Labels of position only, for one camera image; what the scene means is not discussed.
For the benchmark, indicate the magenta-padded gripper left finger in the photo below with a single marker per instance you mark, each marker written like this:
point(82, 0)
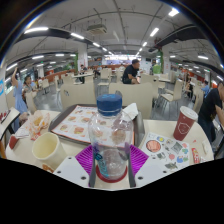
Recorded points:
point(70, 170)

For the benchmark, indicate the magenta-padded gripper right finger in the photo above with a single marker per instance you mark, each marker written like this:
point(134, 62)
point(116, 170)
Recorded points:
point(151, 170)

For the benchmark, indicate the clear blue-capped water bottle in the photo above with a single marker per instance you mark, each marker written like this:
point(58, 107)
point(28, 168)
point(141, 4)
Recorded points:
point(110, 133)

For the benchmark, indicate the brown pretzel-shaped charm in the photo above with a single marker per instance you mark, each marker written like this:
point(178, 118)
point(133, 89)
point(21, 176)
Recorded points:
point(48, 168)

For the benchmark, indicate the printed sticker sheet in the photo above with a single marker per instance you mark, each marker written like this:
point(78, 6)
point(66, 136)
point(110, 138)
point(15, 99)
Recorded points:
point(166, 150)

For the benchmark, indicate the cream paper cup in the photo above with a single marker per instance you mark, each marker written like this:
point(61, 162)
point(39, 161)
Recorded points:
point(50, 150)

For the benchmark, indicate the red sauce packet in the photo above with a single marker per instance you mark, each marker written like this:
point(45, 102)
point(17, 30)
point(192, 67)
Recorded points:
point(195, 155)

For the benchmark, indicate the dark tray with menu liner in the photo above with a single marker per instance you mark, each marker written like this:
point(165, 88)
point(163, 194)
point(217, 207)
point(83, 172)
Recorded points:
point(73, 123)

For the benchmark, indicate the red paper cup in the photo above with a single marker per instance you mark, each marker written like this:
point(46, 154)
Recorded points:
point(184, 125)

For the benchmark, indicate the clear plastic snack bag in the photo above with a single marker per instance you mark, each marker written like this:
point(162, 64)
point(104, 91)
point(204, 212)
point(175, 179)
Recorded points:
point(38, 123)

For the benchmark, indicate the small white sachet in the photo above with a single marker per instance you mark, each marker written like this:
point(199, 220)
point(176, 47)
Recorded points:
point(205, 147)

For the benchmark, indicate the white paper napkin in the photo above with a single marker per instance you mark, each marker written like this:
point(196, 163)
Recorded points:
point(131, 111)

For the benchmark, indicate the beige chair with oval hole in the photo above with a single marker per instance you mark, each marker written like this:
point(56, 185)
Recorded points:
point(136, 95)
point(78, 95)

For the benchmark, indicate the beige dining table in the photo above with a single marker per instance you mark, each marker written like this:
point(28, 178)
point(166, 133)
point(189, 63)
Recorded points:
point(6, 121)

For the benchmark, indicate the beige dining chairs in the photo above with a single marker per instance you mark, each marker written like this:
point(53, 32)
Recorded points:
point(173, 90)

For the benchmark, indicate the person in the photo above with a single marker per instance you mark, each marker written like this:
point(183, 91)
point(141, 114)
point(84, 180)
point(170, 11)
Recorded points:
point(19, 96)
point(210, 106)
point(130, 71)

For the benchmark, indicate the ceiling air conditioner unit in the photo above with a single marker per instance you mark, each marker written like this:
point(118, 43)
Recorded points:
point(97, 29)

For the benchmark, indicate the ceiling lights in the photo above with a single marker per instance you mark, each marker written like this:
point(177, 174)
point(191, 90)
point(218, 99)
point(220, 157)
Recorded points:
point(36, 30)

